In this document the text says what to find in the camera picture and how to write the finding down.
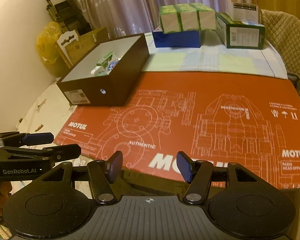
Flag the small green medicine box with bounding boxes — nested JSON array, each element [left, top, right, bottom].
[[96, 51, 115, 69]]

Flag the clear floss pick box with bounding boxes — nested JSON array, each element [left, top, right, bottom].
[[106, 60, 119, 73]]

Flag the white adapter marked 2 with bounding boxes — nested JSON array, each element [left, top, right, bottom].
[[90, 66, 108, 76]]

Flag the cream printed bed sheet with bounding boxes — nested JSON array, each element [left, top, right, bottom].
[[16, 82, 76, 137]]

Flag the red Motul cardboard sheet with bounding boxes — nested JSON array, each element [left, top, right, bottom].
[[55, 72, 300, 189]]

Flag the brown open shoe box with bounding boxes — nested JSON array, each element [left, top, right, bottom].
[[57, 34, 149, 106]]

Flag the yellow plastic bag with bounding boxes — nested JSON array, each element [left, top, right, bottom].
[[36, 22, 66, 77]]

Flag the white carved wooden board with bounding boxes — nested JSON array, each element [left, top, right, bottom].
[[55, 30, 79, 69]]

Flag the brown cardboard boxes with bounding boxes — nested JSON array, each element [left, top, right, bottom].
[[65, 27, 109, 65]]

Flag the plaid pastel cloth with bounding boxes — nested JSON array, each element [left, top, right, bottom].
[[143, 31, 288, 79]]

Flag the blue flat box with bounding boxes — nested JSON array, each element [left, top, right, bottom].
[[152, 27, 204, 48]]

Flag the black folding ladder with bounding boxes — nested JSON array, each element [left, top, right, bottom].
[[46, 0, 92, 35]]

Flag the dark green labelled box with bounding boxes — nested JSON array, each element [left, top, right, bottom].
[[216, 12, 266, 50]]

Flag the green wrapped tissue pack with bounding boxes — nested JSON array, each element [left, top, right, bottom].
[[159, 3, 216, 34]]

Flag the quilted beige chair cover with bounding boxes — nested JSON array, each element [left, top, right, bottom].
[[260, 9, 300, 95]]

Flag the tall white product box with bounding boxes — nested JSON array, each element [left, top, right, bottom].
[[227, 0, 259, 24]]

